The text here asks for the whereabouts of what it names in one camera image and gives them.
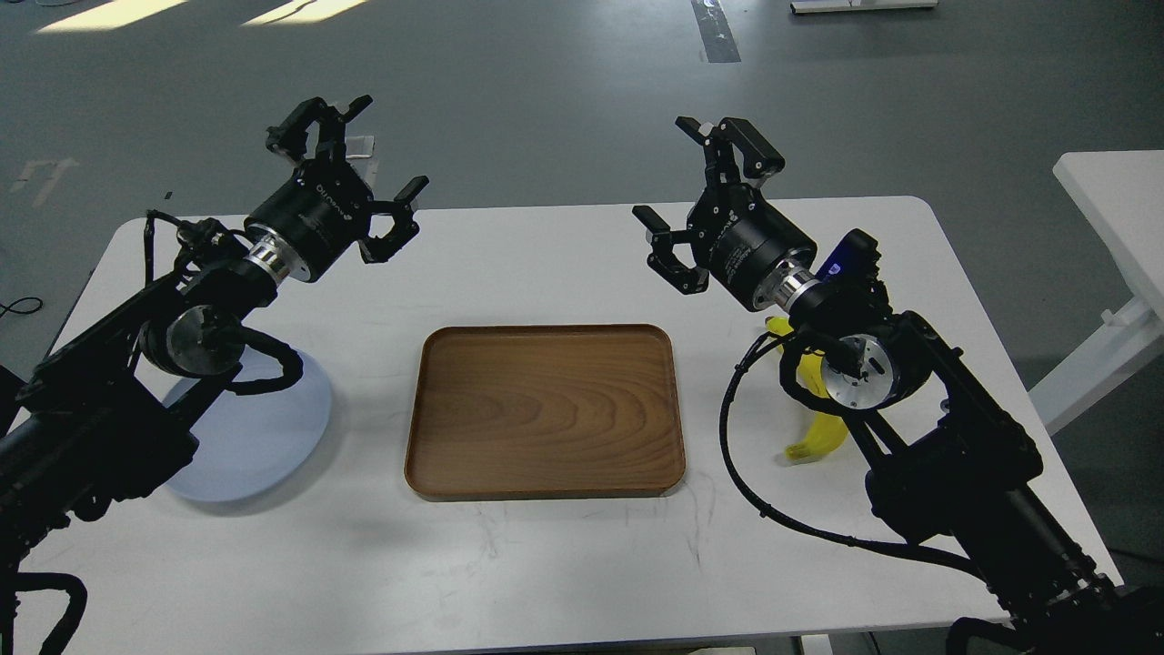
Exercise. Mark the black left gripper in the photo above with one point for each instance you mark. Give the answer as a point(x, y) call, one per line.
point(326, 206)

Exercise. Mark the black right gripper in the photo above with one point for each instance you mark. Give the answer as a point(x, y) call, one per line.
point(738, 236)

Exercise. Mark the yellow banana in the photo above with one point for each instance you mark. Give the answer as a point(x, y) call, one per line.
point(826, 432)

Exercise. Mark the light blue plate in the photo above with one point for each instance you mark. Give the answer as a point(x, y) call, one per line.
point(249, 445)

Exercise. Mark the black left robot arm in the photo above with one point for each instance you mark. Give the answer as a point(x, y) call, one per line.
point(109, 416)

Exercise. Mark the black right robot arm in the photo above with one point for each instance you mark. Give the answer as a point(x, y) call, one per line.
point(949, 468)

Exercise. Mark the white floor label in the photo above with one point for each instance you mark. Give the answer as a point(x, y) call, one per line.
point(359, 147)

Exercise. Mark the white table base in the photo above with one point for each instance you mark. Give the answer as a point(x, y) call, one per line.
point(845, 6)

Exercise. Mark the brown wooden tray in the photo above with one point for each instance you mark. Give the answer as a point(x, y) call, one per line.
point(546, 412)

